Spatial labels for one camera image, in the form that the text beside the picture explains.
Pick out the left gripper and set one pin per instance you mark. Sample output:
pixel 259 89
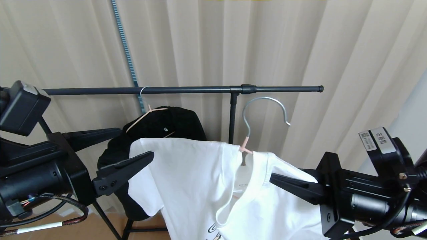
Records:
pixel 40 180

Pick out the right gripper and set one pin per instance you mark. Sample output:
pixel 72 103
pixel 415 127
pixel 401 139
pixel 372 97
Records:
pixel 337 200

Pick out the pink clothes hanger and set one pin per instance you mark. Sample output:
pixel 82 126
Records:
pixel 245 142
pixel 158 109

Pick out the black shorts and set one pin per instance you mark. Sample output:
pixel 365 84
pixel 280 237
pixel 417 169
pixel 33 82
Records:
pixel 180 123

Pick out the white garment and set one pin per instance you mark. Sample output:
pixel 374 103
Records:
pixel 193 173

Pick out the black clothes rack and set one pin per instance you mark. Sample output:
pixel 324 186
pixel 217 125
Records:
pixel 200 89

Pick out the beige curtain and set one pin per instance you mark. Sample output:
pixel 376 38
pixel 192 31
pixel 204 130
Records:
pixel 200 40

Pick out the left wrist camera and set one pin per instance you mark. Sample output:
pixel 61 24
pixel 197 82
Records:
pixel 23 106

